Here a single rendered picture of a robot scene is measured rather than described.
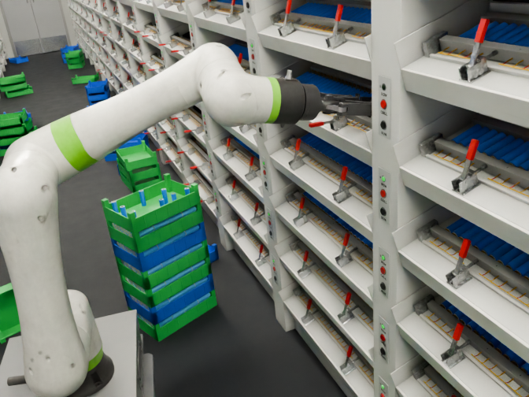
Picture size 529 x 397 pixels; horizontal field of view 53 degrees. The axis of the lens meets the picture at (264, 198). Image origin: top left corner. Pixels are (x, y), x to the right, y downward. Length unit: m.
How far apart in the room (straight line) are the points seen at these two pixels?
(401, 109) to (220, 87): 0.35
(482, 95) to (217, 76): 0.47
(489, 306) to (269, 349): 1.15
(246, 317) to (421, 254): 1.18
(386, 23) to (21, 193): 0.72
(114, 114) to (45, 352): 0.50
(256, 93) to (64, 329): 0.61
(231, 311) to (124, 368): 0.83
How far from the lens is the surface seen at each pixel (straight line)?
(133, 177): 3.45
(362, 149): 1.19
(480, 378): 1.17
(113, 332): 1.63
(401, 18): 1.02
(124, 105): 1.13
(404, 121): 1.06
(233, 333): 2.13
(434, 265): 1.12
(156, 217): 1.94
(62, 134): 1.15
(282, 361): 1.98
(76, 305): 1.35
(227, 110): 1.01
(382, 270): 1.24
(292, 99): 1.06
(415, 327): 1.27
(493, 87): 0.87
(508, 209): 0.92
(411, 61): 1.04
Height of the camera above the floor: 1.34
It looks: 25 degrees down
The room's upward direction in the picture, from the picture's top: 6 degrees counter-clockwise
